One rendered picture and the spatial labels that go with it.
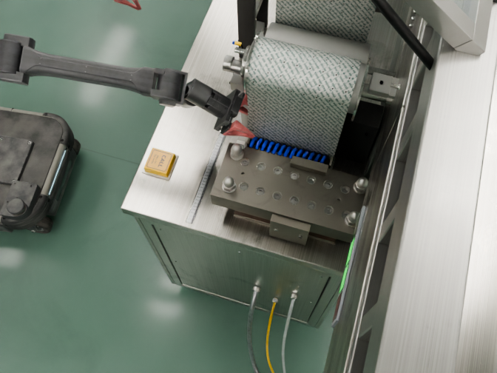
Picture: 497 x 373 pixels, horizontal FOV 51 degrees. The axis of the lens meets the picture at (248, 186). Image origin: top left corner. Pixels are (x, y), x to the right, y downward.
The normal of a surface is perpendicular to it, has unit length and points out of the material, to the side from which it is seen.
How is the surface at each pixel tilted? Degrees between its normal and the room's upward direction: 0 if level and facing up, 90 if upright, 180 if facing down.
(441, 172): 0
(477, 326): 0
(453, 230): 0
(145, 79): 24
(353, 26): 92
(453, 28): 90
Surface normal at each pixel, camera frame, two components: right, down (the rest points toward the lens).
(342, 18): -0.29, 0.88
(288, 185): -0.01, -0.42
